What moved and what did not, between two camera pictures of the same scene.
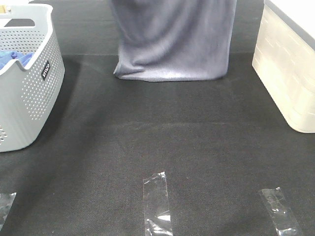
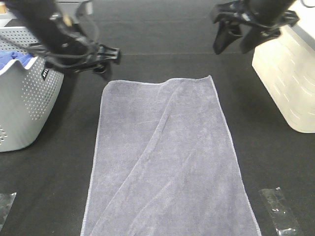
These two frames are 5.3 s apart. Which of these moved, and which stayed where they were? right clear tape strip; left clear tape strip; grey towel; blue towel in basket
Moved: grey towel
Stayed: right clear tape strip; left clear tape strip; blue towel in basket
